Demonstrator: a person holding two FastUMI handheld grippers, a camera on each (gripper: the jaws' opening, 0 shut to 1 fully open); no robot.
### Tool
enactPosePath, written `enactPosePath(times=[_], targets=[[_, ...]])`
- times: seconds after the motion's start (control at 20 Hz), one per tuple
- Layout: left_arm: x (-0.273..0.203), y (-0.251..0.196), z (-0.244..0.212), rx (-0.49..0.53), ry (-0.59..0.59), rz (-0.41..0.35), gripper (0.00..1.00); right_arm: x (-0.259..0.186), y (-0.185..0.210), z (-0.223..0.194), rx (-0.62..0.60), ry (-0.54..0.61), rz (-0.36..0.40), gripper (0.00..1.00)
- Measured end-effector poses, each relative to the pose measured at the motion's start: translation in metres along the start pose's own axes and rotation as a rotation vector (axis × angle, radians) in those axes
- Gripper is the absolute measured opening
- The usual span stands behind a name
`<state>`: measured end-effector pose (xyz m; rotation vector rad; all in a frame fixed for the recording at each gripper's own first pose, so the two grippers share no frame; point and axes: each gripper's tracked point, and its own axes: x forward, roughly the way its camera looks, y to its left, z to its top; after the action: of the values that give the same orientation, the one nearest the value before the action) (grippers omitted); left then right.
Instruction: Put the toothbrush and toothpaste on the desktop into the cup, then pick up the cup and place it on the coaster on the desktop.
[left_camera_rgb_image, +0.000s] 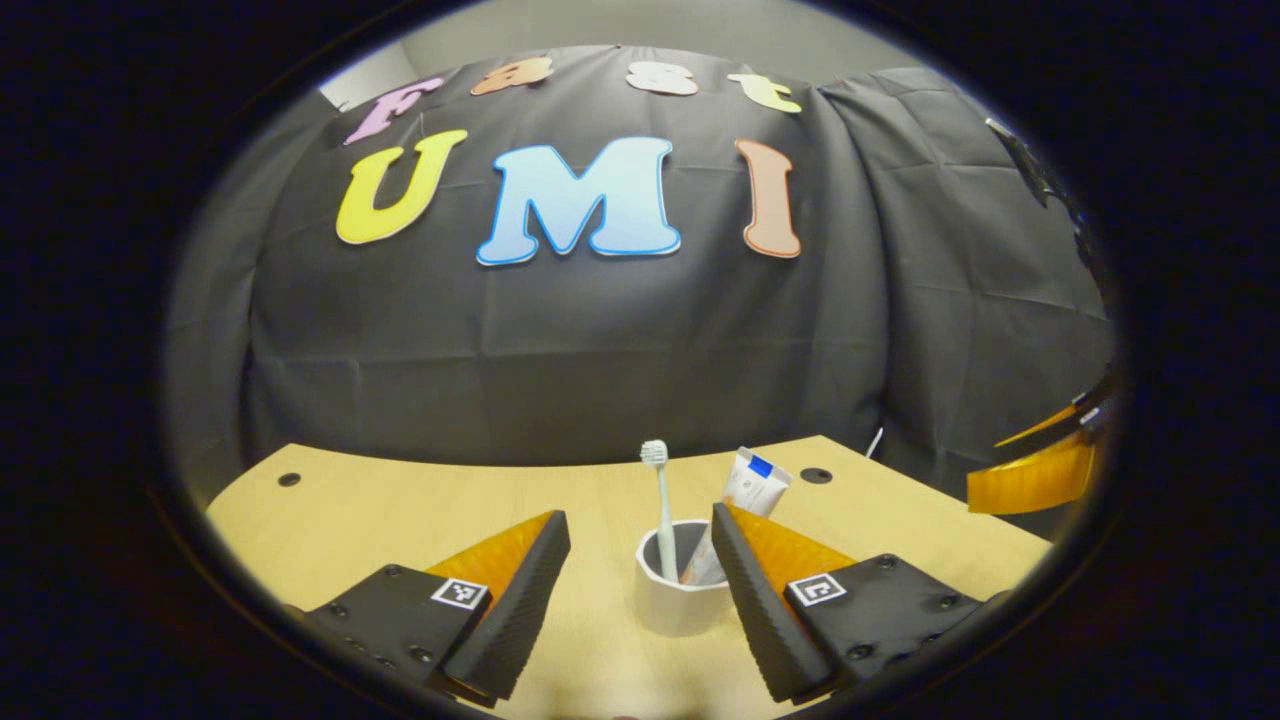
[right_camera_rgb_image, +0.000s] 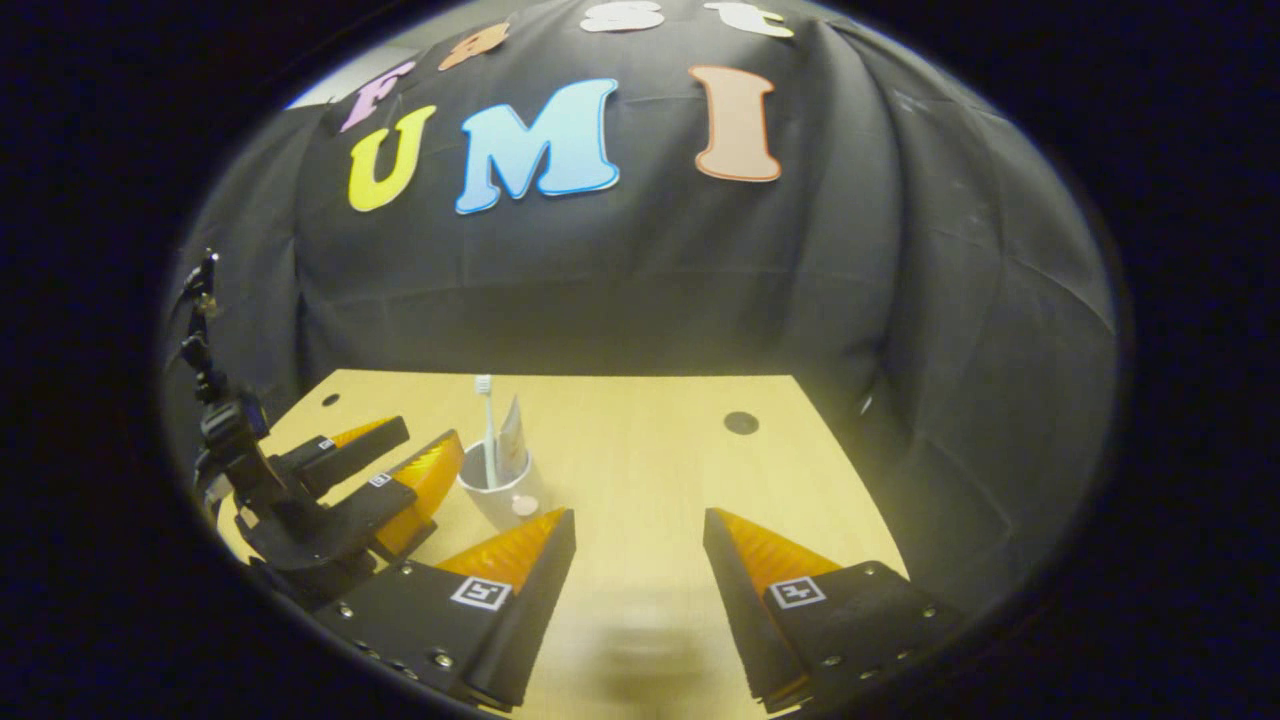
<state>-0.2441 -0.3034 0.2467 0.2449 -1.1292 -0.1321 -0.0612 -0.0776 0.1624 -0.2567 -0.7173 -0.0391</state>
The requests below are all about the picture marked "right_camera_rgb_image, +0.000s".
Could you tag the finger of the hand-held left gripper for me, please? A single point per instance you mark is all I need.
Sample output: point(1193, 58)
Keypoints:
point(350, 455)
point(425, 480)

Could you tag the light blue toothbrush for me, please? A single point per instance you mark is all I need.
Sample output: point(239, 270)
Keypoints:
point(487, 420)

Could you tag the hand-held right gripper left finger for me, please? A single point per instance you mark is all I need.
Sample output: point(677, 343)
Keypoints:
point(540, 600)

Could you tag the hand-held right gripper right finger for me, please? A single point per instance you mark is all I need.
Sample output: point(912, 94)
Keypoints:
point(735, 600)

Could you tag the white toothpaste tube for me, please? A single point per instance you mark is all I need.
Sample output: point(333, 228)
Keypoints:
point(512, 440)

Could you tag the wooden desktop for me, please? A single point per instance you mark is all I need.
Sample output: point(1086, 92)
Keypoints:
point(640, 470)

